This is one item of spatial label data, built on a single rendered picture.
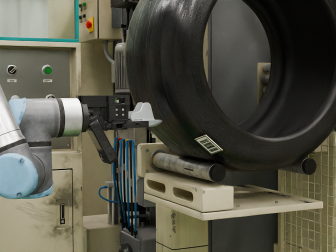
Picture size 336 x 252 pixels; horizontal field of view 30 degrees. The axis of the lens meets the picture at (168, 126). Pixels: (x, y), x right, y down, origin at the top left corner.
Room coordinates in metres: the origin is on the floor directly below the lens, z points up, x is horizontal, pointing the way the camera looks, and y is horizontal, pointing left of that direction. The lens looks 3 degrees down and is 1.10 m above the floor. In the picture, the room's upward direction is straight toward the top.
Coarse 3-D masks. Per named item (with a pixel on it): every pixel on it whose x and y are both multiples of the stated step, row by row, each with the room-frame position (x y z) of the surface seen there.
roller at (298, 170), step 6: (294, 162) 1.67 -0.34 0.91; (300, 162) 1.65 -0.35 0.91; (306, 162) 1.64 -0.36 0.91; (312, 162) 1.65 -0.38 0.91; (282, 168) 1.73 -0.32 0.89; (288, 168) 1.70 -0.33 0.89; (294, 168) 1.67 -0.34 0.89; (300, 168) 1.65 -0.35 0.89; (306, 168) 1.64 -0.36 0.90; (312, 168) 1.65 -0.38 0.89; (306, 174) 1.66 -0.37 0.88
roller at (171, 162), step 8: (160, 152) 1.83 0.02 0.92; (152, 160) 1.82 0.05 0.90; (160, 160) 1.77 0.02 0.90; (168, 160) 1.73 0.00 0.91; (176, 160) 1.69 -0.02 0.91; (184, 160) 1.66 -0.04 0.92; (192, 160) 1.63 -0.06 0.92; (200, 160) 1.60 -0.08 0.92; (168, 168) 1.74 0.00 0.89; (176, 168) 1.68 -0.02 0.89; (184, 168) 1.64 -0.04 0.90; (192, 168) 1.60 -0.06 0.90; (200, 168) 1.56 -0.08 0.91; (208, 168) 1.53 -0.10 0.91; (216, 168) 1.52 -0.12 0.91; (224, 168) 1.54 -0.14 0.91; (200, 176) 1.57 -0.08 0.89; (208, 176) 1.53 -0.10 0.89; (216, 176) 1.52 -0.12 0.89; (224, 176) 1.54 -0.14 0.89
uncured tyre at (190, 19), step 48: (144, 0) 1.61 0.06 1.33; (192, 0) 1.46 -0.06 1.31; (288, 0) 1.86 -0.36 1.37; (144, 48) 1.53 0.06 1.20; (192, 48) 1.45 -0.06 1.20; (288, 48) 1.91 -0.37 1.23; (144, 96) 1.57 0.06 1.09; (192, 96) 1.45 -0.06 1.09; (288, 96) 1.90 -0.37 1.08; (192, 144) 1.52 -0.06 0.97; (240, 144) 1.51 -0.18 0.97; (288, 144) 1.57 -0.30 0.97
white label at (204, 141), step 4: (200, 136) 1.48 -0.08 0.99; (204, 136) 1.47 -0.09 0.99; (196, 140) 1.49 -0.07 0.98; (200, 140) 1.49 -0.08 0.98; (204, 140) 1.48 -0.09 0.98; (208, 140) 1.48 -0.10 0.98; (212, 140) 1.47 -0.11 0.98; (200, 144) 1.50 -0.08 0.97; (204, 144) 1.49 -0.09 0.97; (208, 144) 1.49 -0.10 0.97; (212, 144) 1.48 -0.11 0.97; (216, 144) 1.48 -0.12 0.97; (208, 148) 1.50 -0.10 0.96; (212, 148) 1.49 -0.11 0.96; (216, 148) 1.49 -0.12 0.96; (220, 148) 1.48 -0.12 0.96; (212, 152) 1.51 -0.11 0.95
